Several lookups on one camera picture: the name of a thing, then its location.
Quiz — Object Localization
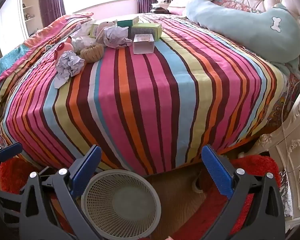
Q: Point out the teal body pillow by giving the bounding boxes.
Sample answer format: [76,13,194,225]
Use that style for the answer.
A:
[185,0,300,77]

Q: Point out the colourful striped blanket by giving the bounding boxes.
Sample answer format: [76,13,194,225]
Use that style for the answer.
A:
[0,12,294,177]

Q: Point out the beige plush toy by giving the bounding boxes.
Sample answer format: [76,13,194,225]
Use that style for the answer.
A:
[95,20,117,43]

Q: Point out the teal pink tissue packet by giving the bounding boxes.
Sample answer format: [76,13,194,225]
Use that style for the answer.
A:
[117,16,140,27]

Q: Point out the crumpled white plastic bag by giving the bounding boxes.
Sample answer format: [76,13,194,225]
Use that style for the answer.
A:
[75,21,95,37]

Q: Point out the cream carved nightstand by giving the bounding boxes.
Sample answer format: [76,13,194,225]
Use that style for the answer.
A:
[252,82,300,228]

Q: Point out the small green white box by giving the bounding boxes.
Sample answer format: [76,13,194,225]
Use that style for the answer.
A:
[89,23,100,38]

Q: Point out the light green box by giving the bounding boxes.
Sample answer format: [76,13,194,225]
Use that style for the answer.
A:
[128,23,163,41]

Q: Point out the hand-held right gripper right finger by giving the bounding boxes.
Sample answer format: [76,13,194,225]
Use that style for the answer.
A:
[201,144,287,240]

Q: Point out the crumpled white paper ball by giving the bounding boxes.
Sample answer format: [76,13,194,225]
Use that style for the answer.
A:
[54,50,85,89]
[102,26,133,48]

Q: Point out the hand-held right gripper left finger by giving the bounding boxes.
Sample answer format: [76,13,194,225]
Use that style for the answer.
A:
[20,144,108,240]

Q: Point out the grey mesh waste basket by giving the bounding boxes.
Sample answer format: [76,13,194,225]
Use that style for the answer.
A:
[80,169,162,238]

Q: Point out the beige slipper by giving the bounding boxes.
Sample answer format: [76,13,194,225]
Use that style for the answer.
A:
[191,172,205,194]

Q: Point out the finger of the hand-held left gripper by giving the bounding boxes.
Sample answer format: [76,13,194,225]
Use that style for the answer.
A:
[0,187,24,220]
[0,142,23,178]

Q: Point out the red shaggy rug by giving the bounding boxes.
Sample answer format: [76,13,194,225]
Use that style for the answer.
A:
[0,155,282,240]

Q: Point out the white cabinet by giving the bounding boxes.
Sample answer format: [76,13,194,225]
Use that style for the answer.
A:
[0,0,44,55]

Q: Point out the pink teal patterned quilt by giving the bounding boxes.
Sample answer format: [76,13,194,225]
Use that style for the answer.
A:
[0,12,94,95]

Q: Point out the pink plush toy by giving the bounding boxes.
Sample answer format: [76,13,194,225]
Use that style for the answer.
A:
[54,36,75,60]

